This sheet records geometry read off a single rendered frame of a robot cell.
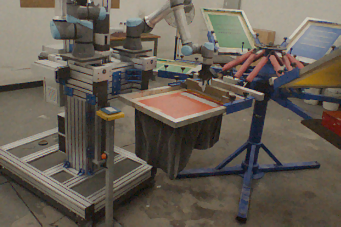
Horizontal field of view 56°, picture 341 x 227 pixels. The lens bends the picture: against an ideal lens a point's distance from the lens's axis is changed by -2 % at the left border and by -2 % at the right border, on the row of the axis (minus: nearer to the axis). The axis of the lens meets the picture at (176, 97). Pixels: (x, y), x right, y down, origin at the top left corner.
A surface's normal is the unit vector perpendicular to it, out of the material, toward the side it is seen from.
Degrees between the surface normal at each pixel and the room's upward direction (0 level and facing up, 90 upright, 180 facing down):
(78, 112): 90
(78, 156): 90
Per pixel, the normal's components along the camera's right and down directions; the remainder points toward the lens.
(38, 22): 0.69, 0.28
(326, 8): -0.72, 0.16
